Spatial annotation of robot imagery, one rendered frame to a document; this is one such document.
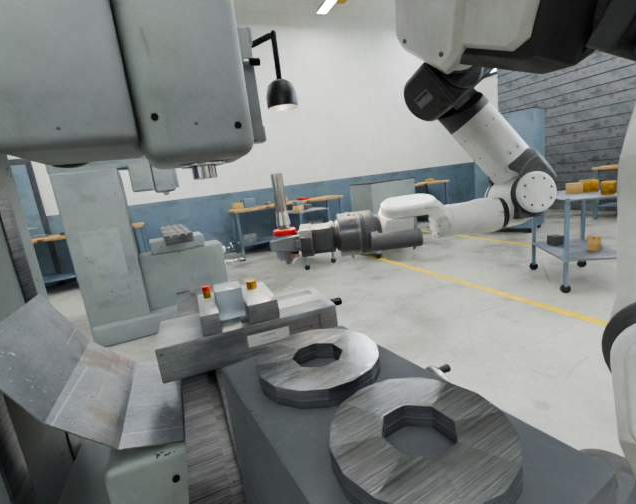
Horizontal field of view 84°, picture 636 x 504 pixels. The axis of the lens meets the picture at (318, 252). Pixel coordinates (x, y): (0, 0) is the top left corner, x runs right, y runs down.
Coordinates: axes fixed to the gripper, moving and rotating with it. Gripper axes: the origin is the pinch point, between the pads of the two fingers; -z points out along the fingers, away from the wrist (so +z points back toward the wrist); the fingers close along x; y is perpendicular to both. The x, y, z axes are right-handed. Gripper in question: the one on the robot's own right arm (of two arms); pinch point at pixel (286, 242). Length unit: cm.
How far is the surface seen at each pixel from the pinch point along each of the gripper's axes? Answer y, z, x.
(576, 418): 114, 117, -74
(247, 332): 14.9, -9.1, 8.6
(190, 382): 20.6, -19.3, 14.1
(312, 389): 1, 5, 52
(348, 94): -187, 112, -747
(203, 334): 13.2, -16.4, 11.1
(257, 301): 9.7, -6.6, 6.6
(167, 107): -26.1, -14.7, 11.1
